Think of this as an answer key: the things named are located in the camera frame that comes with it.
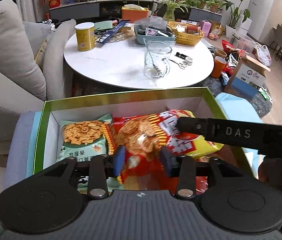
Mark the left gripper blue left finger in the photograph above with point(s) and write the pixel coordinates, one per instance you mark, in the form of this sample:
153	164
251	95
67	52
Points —
101	168

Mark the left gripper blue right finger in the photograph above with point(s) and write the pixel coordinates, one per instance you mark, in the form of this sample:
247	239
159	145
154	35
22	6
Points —
182	167

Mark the red transparent snack bag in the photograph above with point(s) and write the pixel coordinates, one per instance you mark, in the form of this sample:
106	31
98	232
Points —
140	174

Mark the green vegetable cracker bag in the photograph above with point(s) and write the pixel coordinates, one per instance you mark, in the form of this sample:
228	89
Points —
86	139

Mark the red checkered shrimp chip bag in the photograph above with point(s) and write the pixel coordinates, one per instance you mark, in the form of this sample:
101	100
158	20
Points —
146	134

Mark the person's right hand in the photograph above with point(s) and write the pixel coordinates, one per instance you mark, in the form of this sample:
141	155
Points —
270	172

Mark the dark round side table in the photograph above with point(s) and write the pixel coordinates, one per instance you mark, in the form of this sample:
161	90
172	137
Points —
243	90

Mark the green cardboard box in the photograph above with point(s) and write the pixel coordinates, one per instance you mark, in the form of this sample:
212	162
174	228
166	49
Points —
141	121

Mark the brown blue paper bag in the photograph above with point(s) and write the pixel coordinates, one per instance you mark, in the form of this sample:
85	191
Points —
251	71

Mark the orange paper cup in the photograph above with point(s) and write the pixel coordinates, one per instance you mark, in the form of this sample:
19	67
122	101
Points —
219	65

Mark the clear glass pitcher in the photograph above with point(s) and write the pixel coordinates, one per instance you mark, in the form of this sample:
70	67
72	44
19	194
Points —
156	59

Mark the round white coffee table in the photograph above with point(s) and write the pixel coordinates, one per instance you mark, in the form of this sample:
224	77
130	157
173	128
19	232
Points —
121	64

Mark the clear plastic storage bin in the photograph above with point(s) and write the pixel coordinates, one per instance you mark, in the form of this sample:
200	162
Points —
244	43

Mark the beige sofa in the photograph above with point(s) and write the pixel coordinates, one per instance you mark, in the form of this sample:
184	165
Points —
32	67

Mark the yellow cylindrical can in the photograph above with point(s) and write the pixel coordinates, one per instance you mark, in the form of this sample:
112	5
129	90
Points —
85	36

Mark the yellow woven basket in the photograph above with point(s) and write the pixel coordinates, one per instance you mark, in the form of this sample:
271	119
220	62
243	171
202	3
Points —
180	30

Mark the tall leafy floor plant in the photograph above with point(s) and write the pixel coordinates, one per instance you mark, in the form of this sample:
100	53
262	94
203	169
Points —
235	13

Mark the grey blue storage tray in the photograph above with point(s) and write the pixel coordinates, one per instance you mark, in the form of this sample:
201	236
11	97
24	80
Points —
145	34

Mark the pink small box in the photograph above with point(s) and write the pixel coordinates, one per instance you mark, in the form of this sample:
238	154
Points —
205	26

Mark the orange tissue box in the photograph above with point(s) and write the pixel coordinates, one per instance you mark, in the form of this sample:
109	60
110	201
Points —
133	13

